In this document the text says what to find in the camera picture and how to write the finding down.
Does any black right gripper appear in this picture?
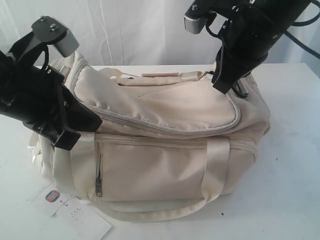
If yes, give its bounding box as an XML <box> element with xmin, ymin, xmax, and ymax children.
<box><xmin>211</xmin><ymin>0</ymin><xmax>310</xmax><ymax>94</ymax></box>

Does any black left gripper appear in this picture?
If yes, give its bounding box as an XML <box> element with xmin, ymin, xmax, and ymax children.
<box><xmin>0</xmin><ymin>50</ymin><xmax>103</xmax><ymax>151</ymax></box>

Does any cream fabric duffel bag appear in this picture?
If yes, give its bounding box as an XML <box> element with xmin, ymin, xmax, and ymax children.
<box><xmin>29</xmin><ymin>52</ymin><xmax>270</xmax><ymax>222</ymax></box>

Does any white paper hang tag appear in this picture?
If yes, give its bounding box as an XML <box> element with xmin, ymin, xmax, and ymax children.
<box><xmin>27</xmin><ymin>182</ymin><xmax>80</xmax><ymax>217</ymax></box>

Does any white paper sheet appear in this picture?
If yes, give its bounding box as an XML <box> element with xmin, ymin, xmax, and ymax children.
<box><xmin>36</xmin><ymin>198</ymin><xmax>112</xmax><ymax>240</ymax></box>

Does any white backdrop curtain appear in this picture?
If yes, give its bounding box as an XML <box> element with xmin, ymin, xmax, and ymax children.
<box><xmin>0</xmin><ymin>0</ymin><xmax>221</xmax><ymax>66</ymax></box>

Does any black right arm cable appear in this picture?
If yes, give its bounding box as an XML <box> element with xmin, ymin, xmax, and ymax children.
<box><xmin>282</xmin><ymin>0</ymin><xmax>320</xmax><ymax>55</ymax></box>

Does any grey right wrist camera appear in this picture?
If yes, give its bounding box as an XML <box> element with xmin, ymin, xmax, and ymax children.
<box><xmin>184</xmin><ymin>0</ymin><xmax>217</xmax><ymax>35</ymax></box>

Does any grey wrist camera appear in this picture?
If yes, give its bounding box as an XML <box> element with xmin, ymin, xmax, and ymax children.
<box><xmin>31</xmin><ymin>15</ymin><xmax>80</xmax><ymax>58</ymax></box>
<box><xmin>184</xmin><ymin>0</ymin><xmax>217</xmax><ymax>35</ymax></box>

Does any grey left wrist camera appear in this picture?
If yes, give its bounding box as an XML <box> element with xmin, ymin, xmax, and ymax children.
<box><xmin>31</xmin><ymin>15</ymin><xmax>80</xmax><ymax>58</ymax></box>

